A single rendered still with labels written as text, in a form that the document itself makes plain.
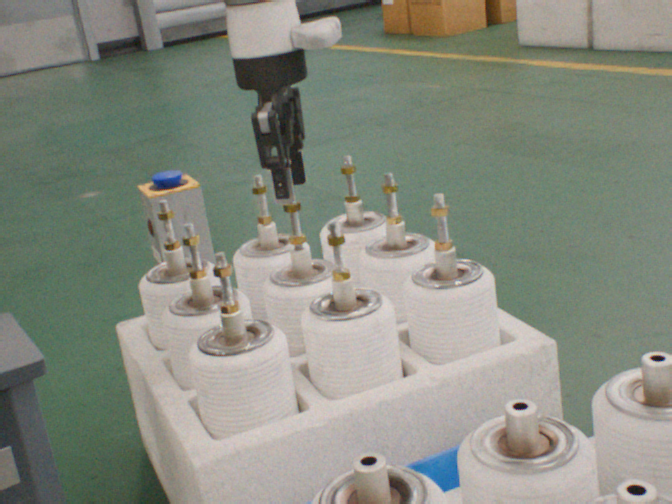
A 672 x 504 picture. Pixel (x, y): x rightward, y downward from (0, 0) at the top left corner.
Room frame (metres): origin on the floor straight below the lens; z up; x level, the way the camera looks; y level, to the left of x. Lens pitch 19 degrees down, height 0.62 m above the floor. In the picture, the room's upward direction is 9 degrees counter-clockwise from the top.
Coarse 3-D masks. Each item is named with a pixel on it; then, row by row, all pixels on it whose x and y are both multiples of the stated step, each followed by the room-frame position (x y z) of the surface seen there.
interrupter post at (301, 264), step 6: (294, 252) 0.98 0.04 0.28; (300, 252) 0.98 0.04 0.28; (306, 252) 0.98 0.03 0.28; (294, 258) 0.98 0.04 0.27; (300, 258) 0.98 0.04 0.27; (306, 258) 0.98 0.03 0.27; (294, 264) 0.98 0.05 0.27; (300, 264) 0.98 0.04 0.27; (306, 264) 0.98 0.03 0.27; (294, 270) 0.98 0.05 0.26; (300, 270) 0.98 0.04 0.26; (306, 270) 0.98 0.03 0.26; (312, 270) 0.99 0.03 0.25; (294, 276) 0.99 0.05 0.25; (300, 276) 0.98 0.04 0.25; (306, 276) 0.98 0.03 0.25
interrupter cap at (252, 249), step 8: (256, 240) 1.13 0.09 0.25; (280, 240) 1.12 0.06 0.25; (288, 240) 1.11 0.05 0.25; (240, 248) 1.10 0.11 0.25; (248, 248) 1.10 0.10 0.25; (256, 248) 1.10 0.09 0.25; (280, 248) 1.08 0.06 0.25; (288, 248) 1.07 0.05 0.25; (248, 256) 1.08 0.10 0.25; (256, 256) 1.07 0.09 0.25; (264, 256) 1.07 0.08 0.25
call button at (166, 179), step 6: (156, 174) 1.24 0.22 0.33; (162, 174) 1.24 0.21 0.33; (168, 174) 1.23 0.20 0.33; (174, 174) 1.23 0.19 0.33; (180, 174) 1.23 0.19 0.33; (156, 180) 1.22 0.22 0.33; (162, 180) 1.22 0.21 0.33; (168, 180) 1.22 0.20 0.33; (174, 180) 1.22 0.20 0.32; (162, 186) 1.22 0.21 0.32; (168, 186) 1.22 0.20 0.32
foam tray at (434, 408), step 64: (128, 320) 1.11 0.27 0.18; (512, 320) 0.94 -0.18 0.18; (384, 384) 0.83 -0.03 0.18; (448, 384) 0.83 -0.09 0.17; (512, 384) 0.86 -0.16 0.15; (192, 448) 0.77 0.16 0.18; (256, 448) 0.76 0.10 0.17; (320, 448) 0.78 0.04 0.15; (384, 448) 0.80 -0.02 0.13; (448, 448) 0.83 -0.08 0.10
